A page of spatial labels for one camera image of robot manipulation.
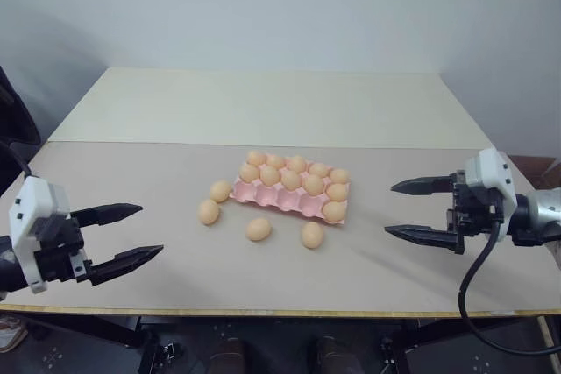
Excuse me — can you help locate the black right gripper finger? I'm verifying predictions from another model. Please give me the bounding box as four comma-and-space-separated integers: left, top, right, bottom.
384, 224, 465, 255
389, 173, 458, 198

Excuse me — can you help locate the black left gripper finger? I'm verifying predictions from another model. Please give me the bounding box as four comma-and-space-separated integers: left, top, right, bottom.
69, 202, 144, 229
89, 244, 165, 288

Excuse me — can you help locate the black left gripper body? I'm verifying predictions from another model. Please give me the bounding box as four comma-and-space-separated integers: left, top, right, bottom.
32, 212, 96, 287

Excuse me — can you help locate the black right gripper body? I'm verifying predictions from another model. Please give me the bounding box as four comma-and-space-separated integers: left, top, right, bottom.
445, 169, 506, 244

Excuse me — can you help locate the pink egg tray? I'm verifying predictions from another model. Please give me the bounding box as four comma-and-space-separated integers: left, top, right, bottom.
231, 155, 352, 227

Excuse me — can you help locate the brown cardboard box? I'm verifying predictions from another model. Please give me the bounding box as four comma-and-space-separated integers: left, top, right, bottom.
509, 153, 561, 192

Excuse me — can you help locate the black chair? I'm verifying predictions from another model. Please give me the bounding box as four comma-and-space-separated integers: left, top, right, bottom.
0, 65, 43, 183

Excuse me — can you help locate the black plate with white marks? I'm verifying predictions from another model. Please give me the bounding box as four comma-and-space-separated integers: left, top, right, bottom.
405, 319, 561, 374

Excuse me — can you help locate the light wooden strip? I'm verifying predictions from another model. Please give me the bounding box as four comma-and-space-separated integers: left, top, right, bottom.
536, 315, 561, 367

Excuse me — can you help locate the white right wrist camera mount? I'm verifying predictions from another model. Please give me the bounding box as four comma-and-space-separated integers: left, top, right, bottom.
463, 147, 519, 236

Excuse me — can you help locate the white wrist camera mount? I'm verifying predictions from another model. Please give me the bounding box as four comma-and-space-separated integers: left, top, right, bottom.
463, 147, 519, 236
8, 175, 72, 295

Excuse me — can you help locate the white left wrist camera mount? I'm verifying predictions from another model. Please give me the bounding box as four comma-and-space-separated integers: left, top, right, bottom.
8, 175, 72, 295

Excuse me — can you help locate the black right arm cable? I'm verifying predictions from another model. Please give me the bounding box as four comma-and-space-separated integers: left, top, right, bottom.
457, 220, 561, 356

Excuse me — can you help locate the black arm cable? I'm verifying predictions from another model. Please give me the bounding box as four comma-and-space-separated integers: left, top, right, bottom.
457, 220, 561, 356
0, 140, 32, 179

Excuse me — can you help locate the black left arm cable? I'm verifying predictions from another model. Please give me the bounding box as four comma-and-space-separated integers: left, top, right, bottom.
0, 140, 32, 179

